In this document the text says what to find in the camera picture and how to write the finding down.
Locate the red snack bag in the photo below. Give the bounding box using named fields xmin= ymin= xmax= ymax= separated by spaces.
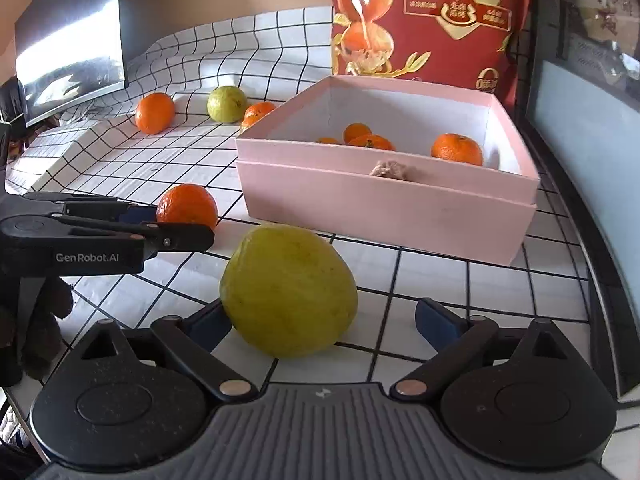
xmin=331 ymin=0 xmax=529 ymax=108

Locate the black monitor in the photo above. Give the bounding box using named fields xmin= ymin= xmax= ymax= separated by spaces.
xmin=15 ymin=0 xmax=127 ymax=126

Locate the small mandarin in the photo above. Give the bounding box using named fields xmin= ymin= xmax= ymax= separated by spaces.
xmin=244 ymin=101 xmax=276 ymax=119
xmin=241 ymin=115 xmax=262 ymax=132

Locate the pink gift box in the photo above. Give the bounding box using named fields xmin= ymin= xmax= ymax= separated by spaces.
xmin=236 ymin=76 xmax=539 ymax=264

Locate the large orange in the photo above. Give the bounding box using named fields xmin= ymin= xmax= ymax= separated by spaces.
xmin=134 ymin=92 xmax=175 ymax=134

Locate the white grid tablecloth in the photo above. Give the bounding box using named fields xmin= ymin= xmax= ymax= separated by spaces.
xmin=1 ymin=8 xmax=639 ymax=479

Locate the green guava fruit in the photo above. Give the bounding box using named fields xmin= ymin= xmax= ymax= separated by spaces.
xmin=219 ymin=224 xmax=358 ymax=359

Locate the mandarin inside box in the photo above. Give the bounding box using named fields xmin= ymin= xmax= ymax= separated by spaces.
xmin=317 ymin=136 xmax=341 ymax=145
xmin=431 ymin=133 xmax=484 ymax=166
xmin=343 ymin=122 xmax=371 ymax=144
xmin=347 ymin=133 xmax=395 ymax=151

